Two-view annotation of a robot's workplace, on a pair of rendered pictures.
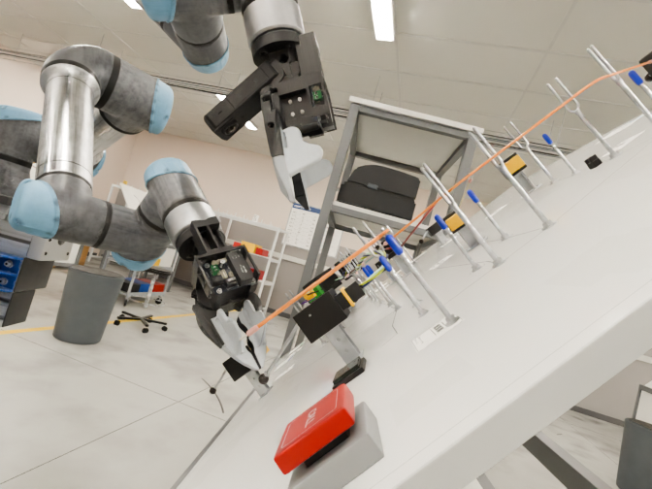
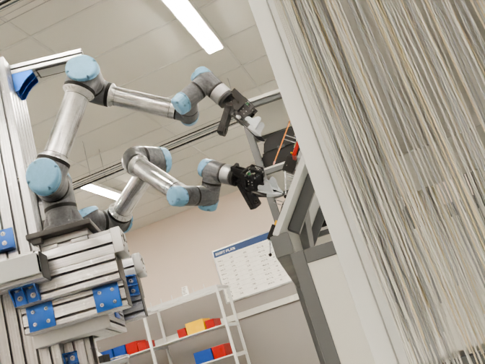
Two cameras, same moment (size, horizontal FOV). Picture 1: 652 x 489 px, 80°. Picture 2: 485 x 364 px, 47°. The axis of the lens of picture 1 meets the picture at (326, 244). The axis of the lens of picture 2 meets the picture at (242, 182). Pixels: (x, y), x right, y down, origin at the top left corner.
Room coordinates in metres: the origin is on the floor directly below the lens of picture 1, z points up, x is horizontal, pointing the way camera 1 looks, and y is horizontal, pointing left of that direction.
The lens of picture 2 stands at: (-1.42, 0.19, 0.57)
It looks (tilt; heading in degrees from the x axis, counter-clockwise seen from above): 17 degrees up; 359
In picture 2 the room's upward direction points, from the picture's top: 17 degrees counter-clockwise
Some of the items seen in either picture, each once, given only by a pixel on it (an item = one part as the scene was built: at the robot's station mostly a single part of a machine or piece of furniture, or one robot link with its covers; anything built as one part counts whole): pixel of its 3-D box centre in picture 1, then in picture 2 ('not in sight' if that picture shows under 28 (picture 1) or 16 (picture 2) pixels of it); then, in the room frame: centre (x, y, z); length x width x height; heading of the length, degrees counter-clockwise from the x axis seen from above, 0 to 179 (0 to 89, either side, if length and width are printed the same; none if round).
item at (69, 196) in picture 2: not in sight; (56, 190); (0.53, 0.83, 1.33); 0.13 x 0.12 x 0.14; 8
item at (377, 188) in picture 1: (376, 195); (287, 152); (1.60, -0.15, 1.56); 0.30 x 0.23 x 0.19; 87
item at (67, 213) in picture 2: not in sight; (63, 220); (0.54, 0.83, 1.21); 0.15 x 0.15 x 0.10
